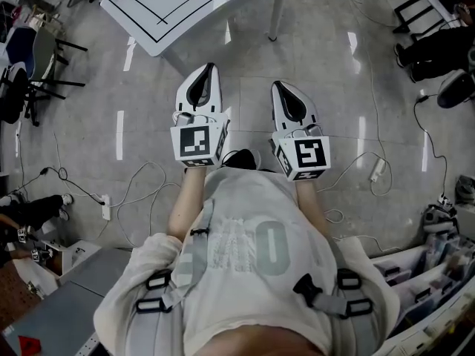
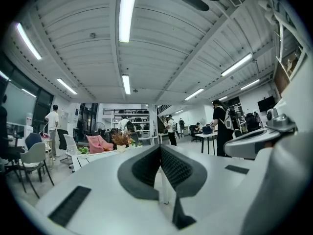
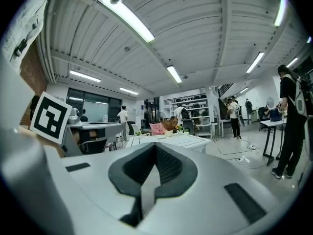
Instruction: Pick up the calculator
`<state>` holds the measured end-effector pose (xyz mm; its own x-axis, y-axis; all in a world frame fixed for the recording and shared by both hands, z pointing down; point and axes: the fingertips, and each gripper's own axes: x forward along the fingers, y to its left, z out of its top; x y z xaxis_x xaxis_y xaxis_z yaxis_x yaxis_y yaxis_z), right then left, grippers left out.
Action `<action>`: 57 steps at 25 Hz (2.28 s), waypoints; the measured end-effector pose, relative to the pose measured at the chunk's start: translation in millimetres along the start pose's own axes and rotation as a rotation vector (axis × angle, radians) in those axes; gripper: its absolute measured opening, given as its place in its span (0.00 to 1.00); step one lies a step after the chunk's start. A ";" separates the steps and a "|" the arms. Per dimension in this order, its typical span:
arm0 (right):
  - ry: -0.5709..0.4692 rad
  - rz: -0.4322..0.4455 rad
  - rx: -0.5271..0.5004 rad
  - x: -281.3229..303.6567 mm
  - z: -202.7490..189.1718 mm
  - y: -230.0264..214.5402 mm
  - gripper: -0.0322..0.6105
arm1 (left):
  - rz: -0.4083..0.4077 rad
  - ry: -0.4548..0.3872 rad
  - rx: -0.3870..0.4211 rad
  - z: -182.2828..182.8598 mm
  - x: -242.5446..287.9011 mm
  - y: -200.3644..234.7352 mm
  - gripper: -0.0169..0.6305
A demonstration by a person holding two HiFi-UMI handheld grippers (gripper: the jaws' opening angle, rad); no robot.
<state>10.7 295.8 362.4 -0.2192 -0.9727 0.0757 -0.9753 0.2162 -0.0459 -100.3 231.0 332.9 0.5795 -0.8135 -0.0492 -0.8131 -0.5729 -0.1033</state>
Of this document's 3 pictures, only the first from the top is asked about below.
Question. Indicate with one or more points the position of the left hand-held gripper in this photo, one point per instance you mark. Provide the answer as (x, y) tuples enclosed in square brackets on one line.
[(193, 139)]

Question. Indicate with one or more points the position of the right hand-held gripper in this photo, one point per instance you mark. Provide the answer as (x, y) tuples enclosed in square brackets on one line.
[(310, 154)]

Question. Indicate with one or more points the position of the person's left forearm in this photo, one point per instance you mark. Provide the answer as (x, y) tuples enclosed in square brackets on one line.
[(187, 202)]

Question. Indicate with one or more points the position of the person's right forearm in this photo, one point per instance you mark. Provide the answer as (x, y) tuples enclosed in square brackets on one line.
[(310, 206)]

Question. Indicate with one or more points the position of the person's right grey shoe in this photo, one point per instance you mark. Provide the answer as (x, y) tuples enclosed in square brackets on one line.
[(257, 159)]

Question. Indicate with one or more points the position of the white table leg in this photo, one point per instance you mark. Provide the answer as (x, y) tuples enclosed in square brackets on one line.
[(277, 13)]

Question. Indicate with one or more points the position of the white power strip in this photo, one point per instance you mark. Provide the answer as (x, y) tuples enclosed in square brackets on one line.
[(376, 170), (106, 208)]

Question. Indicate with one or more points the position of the person's white t-shirt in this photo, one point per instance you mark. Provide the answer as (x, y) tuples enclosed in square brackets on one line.
[(241, 206)]

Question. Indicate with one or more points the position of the grey harness with black buckles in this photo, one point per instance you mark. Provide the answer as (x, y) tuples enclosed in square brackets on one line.
[(194, 252)]

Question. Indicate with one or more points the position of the grey and black office chair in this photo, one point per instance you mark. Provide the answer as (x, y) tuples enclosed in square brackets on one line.
[(454, 89)]

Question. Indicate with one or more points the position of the grey chair with black legs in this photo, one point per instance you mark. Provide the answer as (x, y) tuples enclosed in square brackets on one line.
[(42, 54)]

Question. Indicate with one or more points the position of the blue chair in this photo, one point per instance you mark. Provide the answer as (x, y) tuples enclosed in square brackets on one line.
[(18, 39)]

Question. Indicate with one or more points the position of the white open box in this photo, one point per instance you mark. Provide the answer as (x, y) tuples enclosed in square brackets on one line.
[(74, 258)]

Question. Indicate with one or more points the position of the white storage shelf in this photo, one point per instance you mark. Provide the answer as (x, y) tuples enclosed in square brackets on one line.
[(426, 273)]

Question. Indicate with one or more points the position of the grey cabinet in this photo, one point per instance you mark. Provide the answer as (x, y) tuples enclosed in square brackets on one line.
[(55, 321)]

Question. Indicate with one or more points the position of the red diamond-shaped object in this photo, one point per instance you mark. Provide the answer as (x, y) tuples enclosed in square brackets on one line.
[(29, 346)]

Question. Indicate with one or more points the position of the black metal frame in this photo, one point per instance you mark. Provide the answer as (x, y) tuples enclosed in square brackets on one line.
[(400, 22)]

